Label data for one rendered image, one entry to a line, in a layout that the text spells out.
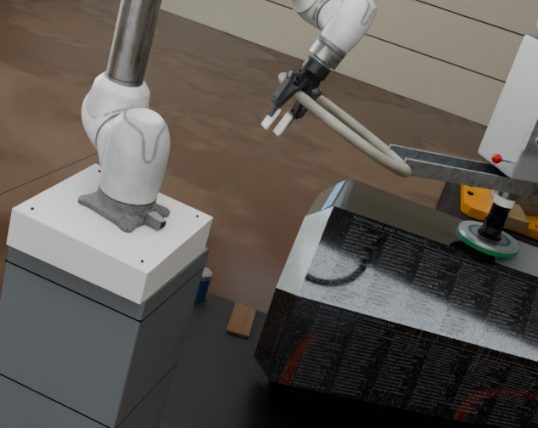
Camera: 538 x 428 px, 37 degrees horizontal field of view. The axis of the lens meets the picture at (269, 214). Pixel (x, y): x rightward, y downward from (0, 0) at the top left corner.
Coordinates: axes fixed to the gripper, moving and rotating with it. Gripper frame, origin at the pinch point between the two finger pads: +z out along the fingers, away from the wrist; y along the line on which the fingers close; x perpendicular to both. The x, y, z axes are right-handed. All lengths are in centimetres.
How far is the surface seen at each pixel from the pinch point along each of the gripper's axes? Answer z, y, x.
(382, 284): 26, 66, -16
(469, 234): -3, 84, -18
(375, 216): 12, 67, 5
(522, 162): -32, 71, -24
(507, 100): -45, 69, -6
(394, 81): -30, 499, 448
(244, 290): 91, 119, 81
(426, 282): 17, 76, -22
